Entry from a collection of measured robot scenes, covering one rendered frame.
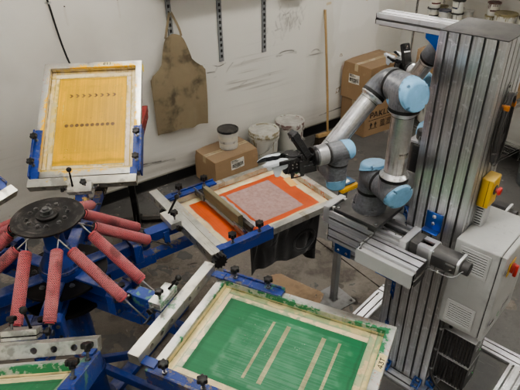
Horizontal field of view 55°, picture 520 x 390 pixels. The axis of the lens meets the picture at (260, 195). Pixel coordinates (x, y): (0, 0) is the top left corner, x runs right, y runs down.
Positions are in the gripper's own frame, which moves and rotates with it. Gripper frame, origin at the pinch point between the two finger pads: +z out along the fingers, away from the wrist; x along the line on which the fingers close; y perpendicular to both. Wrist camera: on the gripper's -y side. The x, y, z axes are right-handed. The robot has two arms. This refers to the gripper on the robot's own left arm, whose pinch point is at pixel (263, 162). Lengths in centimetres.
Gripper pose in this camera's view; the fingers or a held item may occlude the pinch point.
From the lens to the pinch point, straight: 173.5
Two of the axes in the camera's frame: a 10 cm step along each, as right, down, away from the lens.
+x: -3.8, -3.7, 8.5
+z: -9.2, 2.2, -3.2
